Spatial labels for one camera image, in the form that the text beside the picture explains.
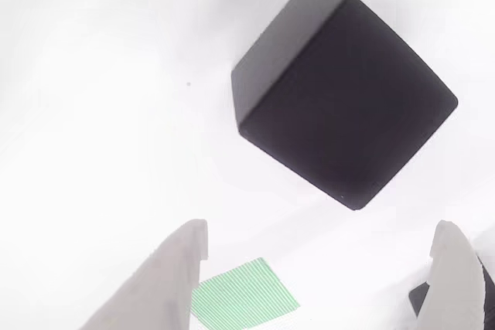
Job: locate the green striped square marker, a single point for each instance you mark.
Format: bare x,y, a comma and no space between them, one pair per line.
243,295

